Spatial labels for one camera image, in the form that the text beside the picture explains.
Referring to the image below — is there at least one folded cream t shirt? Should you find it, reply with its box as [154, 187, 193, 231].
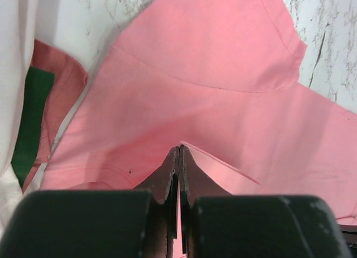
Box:
[1, 0, 38, 230]

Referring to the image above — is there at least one pink t shirt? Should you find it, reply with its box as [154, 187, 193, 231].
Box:
[41, 0, 356, 224]

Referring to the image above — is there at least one folded dark red t shirt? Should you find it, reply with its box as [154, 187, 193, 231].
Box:
[22, 40, 88, 191]

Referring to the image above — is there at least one folded green t shirt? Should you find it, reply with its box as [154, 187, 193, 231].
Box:
[11, 67, 55, 187]

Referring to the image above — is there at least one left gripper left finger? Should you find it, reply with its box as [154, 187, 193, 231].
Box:
[1, 147, 179, 257]

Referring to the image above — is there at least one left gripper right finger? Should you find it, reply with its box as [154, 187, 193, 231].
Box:
[178, 145, 351, 257]

